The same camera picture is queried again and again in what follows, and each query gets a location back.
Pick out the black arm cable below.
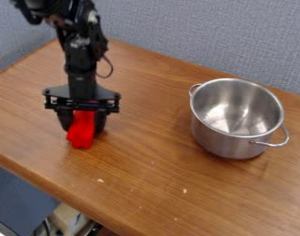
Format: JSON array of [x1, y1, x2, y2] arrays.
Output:
[[94, 54, 115, 79]]

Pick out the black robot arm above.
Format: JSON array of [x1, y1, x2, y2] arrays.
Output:
[[9, 0, 120, 134]]

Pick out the beige box under table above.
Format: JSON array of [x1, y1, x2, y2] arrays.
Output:
[[48, 203, 91, 236]]

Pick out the red plastic block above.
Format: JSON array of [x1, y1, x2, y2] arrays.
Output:
[[67, 111, 95, 148]]

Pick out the black cables under table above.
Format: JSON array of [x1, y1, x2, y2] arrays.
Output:
[[32, 216, 52, 236]]

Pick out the stainless steel pot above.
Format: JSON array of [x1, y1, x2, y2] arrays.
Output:
[[187, 78, 290, 159]]

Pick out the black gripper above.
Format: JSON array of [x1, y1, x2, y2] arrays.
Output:
[[42, 73, 120, 134]]

